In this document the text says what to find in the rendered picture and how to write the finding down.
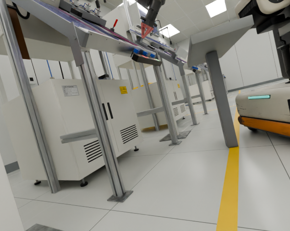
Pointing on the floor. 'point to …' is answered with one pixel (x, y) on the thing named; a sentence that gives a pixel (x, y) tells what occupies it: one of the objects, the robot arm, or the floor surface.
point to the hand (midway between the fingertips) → (143, 36)
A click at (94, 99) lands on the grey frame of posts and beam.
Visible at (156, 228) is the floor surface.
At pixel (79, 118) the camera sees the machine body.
